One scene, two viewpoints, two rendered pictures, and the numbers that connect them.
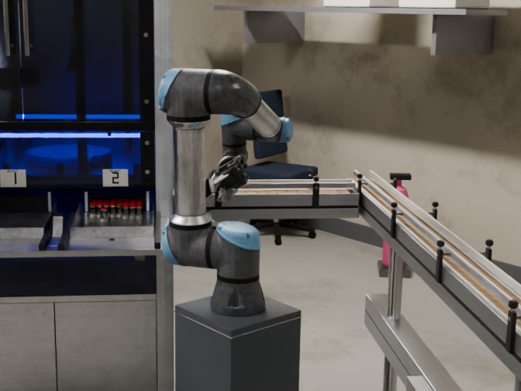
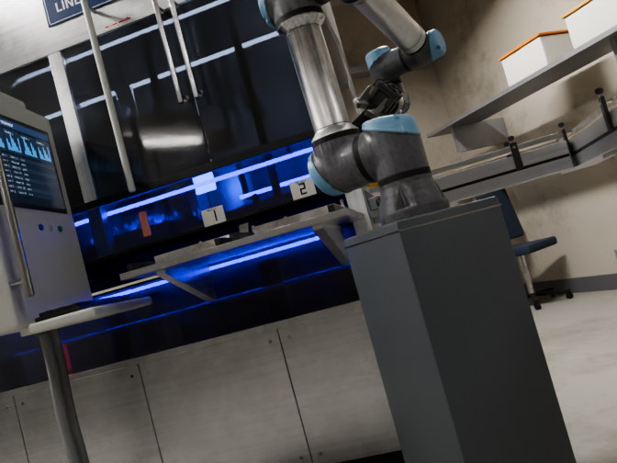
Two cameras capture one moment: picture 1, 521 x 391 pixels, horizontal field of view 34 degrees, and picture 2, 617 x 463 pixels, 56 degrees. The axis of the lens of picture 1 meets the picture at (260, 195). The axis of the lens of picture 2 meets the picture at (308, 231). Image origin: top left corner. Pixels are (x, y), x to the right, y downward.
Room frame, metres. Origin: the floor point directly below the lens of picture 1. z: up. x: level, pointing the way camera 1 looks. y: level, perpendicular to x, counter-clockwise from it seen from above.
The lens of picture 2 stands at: (0.94, -0.13, 0.74)
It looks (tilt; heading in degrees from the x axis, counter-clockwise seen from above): 4 degrees up; 19
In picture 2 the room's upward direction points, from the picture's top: 15 degrees counter-clockwise
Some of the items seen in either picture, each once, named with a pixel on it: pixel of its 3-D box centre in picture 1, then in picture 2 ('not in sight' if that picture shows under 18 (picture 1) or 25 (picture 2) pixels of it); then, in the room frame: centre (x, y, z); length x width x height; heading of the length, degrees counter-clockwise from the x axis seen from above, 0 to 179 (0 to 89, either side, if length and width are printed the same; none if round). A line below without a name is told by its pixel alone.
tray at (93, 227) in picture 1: (115, 219); (306, 222); (2.75, 0.48, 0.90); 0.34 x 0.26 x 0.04; 7
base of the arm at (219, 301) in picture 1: (237, 289); (409, 197); (2.21, 0.06, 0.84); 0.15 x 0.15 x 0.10
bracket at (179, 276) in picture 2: not in sight; (189, 287); (2.62, 0.89, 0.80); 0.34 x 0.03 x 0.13; 7
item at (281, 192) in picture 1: (265, 194); (464, 175); (3.07, -0.02, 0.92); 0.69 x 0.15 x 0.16; 97
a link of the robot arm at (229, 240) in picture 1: (236, 248); (392, 146); (2.21, 0.06, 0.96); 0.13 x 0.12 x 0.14; 74
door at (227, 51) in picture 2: (87, 32); (246, 64); (2.84, 0.58, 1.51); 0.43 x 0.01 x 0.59; 97
